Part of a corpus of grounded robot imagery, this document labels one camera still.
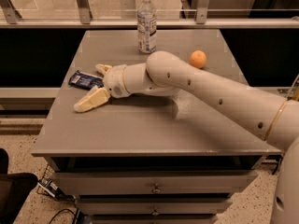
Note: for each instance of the blue rxbar blueberry bar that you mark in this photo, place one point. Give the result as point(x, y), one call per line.
point(85, 81)

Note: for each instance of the grey top drawer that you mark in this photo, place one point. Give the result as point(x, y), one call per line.
point(122, 183)

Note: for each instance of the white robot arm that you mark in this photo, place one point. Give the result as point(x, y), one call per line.
point(270, 117)

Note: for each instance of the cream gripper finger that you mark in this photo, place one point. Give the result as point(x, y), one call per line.
point(95, 97)
point(102, 68)

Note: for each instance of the metal railing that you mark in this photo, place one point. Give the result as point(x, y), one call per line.
point(100, 14)

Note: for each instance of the orange fruit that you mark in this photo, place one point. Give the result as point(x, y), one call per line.
point(198, 59)

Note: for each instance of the grey bottom drawer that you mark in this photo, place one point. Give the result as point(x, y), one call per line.
point(146, 219)

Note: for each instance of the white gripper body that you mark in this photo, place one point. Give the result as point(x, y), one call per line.
point(114, 80)

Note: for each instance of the black chair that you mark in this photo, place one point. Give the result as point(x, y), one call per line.
point(14, 190)

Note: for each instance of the grey drawer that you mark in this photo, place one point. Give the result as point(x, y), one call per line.
point(146, 219)
point(153, 206)
point(122, 183)

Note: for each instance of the clear plastic water bottle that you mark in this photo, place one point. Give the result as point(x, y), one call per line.
point(146, 27)

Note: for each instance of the grey middle drawer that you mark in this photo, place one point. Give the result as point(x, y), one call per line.
point(153, 206)

